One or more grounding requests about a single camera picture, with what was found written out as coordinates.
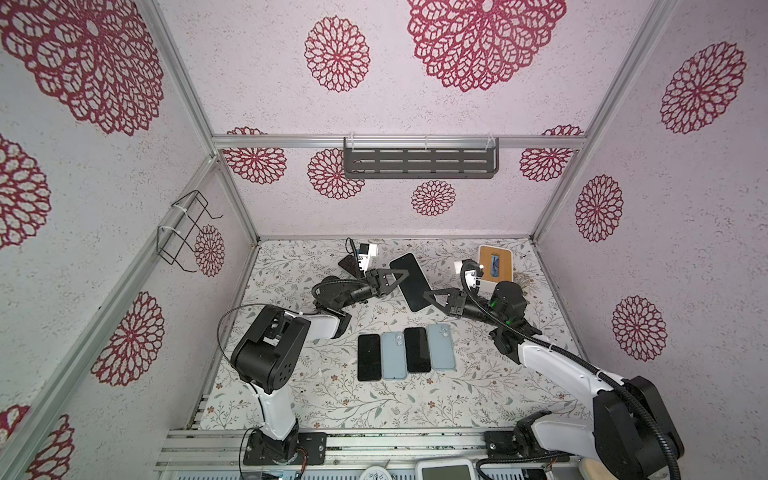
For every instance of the blue phone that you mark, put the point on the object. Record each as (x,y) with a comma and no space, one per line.
(417,350)

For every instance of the black phone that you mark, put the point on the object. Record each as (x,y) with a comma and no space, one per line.
(415,285)
(350,265)

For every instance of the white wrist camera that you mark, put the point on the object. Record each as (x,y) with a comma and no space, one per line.
(364,252)
(470,274)

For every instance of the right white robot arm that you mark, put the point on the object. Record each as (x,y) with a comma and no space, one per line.
(630,430)

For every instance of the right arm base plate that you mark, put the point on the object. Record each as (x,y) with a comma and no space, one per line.
(518,446)

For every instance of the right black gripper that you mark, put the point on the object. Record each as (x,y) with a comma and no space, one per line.
(456,304)

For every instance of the white display device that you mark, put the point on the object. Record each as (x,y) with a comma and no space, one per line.
(453,468)

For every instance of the grey wall shelf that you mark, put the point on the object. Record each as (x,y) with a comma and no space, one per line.
(420,159)

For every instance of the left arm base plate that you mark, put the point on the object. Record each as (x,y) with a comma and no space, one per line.
(297,449)

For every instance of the white round timer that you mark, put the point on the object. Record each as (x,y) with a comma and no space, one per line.
(375,473)

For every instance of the beige sponge block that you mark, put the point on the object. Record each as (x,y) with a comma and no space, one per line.
(591,469)

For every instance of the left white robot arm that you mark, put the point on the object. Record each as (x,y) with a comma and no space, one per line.
(267,354)

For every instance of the white wooden-top tissue box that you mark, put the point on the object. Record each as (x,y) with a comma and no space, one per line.
(498,266)

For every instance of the black wire wall rack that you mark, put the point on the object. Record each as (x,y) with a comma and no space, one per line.
(193,242)

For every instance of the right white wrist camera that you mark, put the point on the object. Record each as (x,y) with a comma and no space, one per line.
(470,274)

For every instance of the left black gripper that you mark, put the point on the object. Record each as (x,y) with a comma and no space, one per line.
(378,283)

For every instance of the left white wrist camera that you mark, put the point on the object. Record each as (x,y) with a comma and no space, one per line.
(364,252)

